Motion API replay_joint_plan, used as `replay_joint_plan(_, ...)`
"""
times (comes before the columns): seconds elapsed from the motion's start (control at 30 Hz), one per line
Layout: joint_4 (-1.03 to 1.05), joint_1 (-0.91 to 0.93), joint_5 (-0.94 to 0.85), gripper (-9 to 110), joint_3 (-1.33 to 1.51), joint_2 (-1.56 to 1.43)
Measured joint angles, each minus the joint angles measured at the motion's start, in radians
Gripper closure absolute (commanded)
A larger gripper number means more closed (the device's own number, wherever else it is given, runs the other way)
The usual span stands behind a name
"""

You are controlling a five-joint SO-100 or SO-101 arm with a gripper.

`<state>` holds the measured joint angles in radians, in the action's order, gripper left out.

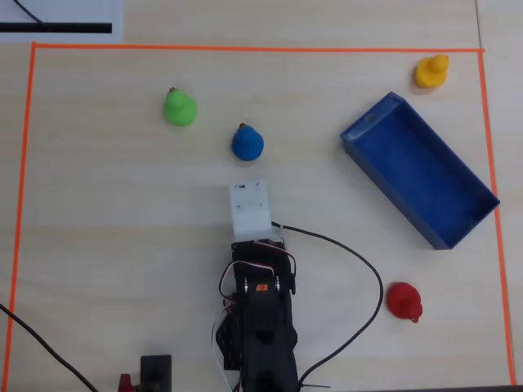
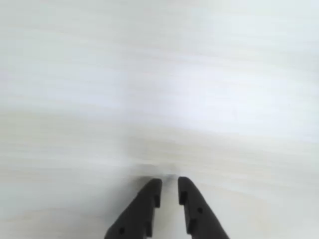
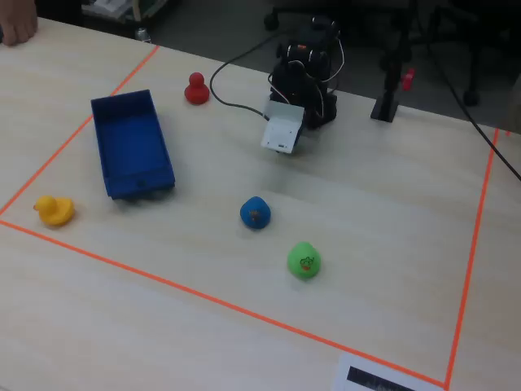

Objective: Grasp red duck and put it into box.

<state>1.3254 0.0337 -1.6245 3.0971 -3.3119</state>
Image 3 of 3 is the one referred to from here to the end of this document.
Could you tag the silver metal can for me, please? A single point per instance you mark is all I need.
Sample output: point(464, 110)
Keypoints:
point(143, 35)

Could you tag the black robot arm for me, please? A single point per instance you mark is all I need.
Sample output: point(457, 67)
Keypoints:
point(303, 77)

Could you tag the red clamp knob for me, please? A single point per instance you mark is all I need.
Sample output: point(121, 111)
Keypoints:
point(408, 78)

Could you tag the blue rubber duck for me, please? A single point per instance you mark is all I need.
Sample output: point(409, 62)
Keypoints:
point(255, 212)

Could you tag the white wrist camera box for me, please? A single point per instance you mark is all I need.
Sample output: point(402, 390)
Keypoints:
point(281, 130)

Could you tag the black clamp stand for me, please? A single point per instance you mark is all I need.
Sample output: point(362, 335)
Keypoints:
point(386, 104)

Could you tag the blue plastic box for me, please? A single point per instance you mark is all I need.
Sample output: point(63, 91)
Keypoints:
point(132, 146)

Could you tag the red rubber duck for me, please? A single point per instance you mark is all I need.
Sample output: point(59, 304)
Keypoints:
point(197, 93)

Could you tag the shelf with papers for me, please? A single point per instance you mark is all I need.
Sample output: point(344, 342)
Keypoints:
point(110, 9)

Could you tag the white paper with black print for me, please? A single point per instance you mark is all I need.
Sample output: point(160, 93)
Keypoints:
point(366, 374)

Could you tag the yellow rubber duck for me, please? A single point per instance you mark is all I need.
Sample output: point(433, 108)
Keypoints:
point(55, 211)

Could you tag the person's bare hand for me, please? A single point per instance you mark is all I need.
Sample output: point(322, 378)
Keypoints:
point(18, 22)

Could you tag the orange tape strip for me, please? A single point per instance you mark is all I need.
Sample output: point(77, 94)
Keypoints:
point(203, 296)
point(474, 244)
point(77, 130)

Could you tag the green rubber duck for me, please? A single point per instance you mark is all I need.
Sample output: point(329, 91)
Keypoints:
point(304, 261)

